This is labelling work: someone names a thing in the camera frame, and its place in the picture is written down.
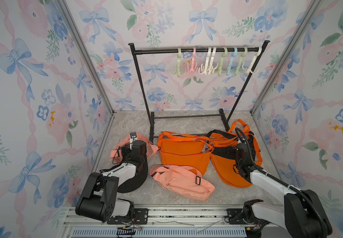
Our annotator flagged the orange bag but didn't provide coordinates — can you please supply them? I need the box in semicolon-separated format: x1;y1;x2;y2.
158;131;214;147
210;119;263;188
158;141;214;175

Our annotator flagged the black strap bag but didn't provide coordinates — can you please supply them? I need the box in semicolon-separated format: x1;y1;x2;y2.
205;129;257;163

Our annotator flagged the pink bag with buckle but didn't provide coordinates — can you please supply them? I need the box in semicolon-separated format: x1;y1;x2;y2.
110;133;159;164

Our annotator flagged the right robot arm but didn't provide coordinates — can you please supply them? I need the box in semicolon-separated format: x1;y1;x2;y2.
234;143;333;238

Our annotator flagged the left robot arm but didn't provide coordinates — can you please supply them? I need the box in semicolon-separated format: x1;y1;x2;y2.
75;140;148;224

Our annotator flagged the pale green hook far left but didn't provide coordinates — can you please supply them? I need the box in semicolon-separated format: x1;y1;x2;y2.
171;48;186;77

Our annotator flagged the pink plastic hook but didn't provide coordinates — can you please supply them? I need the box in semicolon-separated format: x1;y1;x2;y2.
186;47;199;72

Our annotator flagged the white plastic hook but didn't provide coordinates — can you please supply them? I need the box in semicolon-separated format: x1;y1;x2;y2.
206;47;218;75
198;47;211;75

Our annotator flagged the green plastic hook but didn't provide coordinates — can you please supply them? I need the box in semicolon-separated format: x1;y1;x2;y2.
235;47;248;75
217;47;228;76

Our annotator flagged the white hook far right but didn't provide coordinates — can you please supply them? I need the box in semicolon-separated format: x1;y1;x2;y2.
245;47;262;74

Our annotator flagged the blue plastic hook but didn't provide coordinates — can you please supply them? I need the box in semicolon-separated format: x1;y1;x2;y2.
226;47;238;75

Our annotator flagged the black metal clothes rack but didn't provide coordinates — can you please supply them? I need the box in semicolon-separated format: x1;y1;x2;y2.
128;40;270;142

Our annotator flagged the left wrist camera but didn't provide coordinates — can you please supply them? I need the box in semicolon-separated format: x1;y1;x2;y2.
129;132;138;150

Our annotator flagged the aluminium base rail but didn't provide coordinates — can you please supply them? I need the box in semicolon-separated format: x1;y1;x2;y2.
56;203;319;238

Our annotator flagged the black corrugated cable conduit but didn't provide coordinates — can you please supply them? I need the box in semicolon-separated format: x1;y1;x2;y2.
234;127;330;238

